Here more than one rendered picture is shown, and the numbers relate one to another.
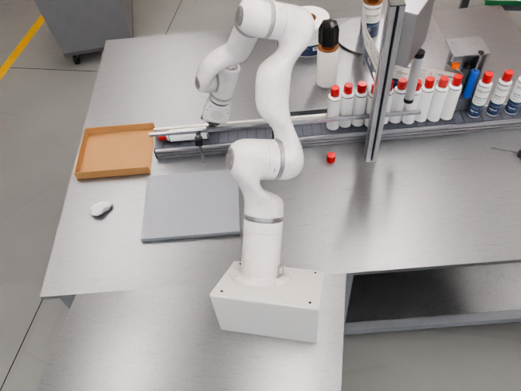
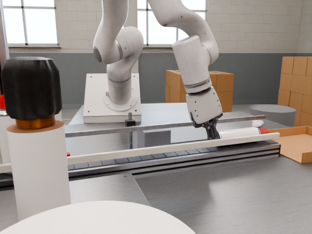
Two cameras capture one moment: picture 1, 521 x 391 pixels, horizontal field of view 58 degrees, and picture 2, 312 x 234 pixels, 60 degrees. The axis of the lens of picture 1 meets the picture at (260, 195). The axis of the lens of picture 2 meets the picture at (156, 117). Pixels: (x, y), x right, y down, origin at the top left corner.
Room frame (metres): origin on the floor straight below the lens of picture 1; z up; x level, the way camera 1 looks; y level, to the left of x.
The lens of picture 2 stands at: (2.16, -0.32, 1.18)
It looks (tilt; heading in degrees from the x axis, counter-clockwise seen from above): 13 degrees down; 159
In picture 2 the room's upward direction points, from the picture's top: straight up
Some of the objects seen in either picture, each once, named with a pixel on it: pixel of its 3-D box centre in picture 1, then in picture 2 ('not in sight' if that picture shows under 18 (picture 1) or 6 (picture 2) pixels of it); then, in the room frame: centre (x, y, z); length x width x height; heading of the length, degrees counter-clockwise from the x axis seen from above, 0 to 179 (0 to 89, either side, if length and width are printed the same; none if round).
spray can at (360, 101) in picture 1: (360, 104); (9, 134); (1.41, -0.43, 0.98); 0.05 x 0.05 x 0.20
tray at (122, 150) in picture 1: (116, 150); (304, 141); (1.43, 0.58, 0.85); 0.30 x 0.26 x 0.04; 88
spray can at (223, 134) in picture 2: (183, 134); (241, 135); (1.42, 0.29, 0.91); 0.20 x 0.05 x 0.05; 88
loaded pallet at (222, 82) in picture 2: not in sight; (195, 98); (-1.81, 1.93, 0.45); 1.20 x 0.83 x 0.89; 168
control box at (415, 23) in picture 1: (406, 24); not in sight; (1.31, -0.52, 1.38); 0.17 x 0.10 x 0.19; 143
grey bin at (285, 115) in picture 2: not in sight; (269, 136); (-0.03, 1.85, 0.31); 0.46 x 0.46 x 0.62
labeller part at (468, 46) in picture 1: (467, 46); not in sight; (1.48, -0.84, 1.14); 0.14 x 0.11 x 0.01; 88
